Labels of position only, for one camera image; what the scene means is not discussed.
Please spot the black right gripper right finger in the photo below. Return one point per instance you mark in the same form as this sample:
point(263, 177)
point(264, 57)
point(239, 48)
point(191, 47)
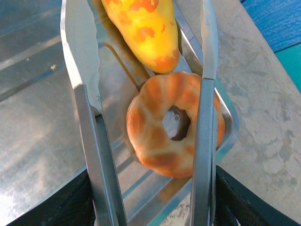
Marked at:
point(240, 207)

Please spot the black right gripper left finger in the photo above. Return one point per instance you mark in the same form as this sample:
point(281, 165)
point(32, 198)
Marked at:
point(70, 204)

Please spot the metal tongs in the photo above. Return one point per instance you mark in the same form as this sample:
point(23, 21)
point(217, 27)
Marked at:
point(82, 47)

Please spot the small bread crumb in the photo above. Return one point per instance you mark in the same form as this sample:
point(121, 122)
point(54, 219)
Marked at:
point(53, 67)

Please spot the yellow orange-spotted bread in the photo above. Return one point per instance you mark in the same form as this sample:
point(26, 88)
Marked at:
point(145, 35)

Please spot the metal baking tray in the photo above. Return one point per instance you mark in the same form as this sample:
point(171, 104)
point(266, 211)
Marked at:
point(35, 117)

